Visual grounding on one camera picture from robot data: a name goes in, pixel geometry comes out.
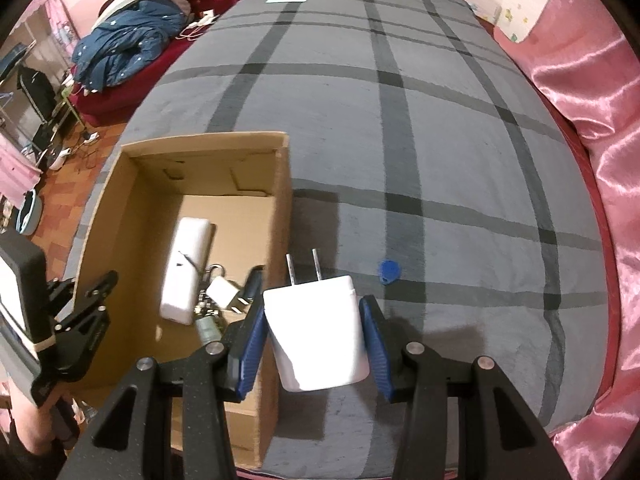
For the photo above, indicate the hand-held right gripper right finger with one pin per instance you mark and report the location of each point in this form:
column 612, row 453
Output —
column 377, row 350

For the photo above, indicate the blue basin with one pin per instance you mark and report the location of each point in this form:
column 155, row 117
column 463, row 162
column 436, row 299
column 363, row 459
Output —
column 29, row 210

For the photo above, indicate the black hanging garment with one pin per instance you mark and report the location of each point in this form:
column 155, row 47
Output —
column 35, row 90

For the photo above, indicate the light blue tube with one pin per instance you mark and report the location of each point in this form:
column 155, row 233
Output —
column 207, row 331

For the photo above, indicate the blue star-print duvet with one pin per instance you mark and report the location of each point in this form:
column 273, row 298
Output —
column 125, row 50

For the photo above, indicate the pink printed curtain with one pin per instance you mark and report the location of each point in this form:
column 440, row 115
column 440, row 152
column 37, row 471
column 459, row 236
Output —
column 15, row 170

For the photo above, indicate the person's left forearm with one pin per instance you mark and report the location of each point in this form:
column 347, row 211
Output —
column 27, row 425

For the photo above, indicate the pink scalloped wardrobe curtain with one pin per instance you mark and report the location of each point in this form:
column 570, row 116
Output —
column 60, row 15

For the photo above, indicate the long white power bank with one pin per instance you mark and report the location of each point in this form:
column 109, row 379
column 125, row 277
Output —
column 175, row 300

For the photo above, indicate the black box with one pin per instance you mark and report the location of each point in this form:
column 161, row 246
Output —
column 44, row 139

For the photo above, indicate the pink satin curtain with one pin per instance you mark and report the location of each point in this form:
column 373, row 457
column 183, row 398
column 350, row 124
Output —
column 600, row 60

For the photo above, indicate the small white charger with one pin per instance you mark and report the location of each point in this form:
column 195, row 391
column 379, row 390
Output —
column 220, row 291

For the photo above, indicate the large white charger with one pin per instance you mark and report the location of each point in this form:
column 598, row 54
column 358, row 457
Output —
column 315, row 330

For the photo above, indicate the green metal rack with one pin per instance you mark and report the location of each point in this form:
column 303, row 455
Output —
column 74, row 100

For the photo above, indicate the folded blue jeans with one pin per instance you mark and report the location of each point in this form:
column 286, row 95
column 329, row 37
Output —
column 12, row 60

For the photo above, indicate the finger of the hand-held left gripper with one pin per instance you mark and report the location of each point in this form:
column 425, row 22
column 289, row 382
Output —
column 85, row 345
column 90, row 290

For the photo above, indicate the white power strip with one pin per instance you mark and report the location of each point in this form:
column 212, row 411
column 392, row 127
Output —
column 90, row 137
column 207, row 16

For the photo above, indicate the white small appliance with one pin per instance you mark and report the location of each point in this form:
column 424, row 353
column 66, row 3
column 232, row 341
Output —
column 58, row 159

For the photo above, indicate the blue key fob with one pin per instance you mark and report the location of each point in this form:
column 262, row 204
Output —
column 389, row 272

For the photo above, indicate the brown cardboard box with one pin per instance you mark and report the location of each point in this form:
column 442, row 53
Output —
column 225, row 230

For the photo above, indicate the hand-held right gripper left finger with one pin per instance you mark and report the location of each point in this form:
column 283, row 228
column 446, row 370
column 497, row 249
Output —
column 252, row 350

